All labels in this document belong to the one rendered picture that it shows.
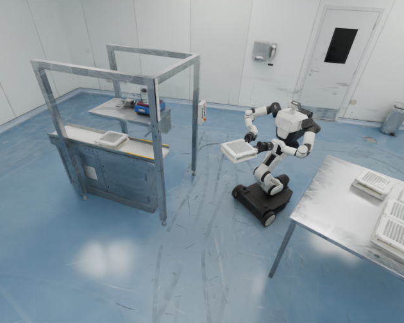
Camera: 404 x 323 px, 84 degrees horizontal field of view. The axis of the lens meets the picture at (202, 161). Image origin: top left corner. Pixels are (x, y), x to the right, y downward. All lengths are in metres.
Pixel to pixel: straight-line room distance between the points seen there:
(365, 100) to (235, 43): 3.00
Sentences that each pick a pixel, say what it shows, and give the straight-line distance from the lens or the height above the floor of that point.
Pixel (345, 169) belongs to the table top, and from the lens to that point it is 2.56.
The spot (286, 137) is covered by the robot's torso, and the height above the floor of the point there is 1.03.
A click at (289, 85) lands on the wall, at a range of 5.50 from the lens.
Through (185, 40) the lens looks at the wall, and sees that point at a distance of 5.44.
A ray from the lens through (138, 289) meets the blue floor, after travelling 2.37.
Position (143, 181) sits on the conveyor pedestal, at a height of 0.49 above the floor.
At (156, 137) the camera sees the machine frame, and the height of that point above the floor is 1.16.
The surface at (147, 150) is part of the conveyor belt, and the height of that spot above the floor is 0.83.
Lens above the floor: 2.12
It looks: 36 degrees down
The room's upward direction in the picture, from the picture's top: 3 degrees clockwise
